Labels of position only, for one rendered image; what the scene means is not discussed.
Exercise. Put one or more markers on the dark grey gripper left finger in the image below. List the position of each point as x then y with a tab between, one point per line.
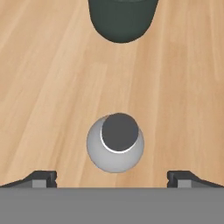
40	178

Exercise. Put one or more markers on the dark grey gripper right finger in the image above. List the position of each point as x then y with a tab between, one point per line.
183	178

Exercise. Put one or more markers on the white bottle with black cap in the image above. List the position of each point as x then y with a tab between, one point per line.
110	159

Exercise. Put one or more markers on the dark green glass bottle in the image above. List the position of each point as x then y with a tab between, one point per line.
122	20

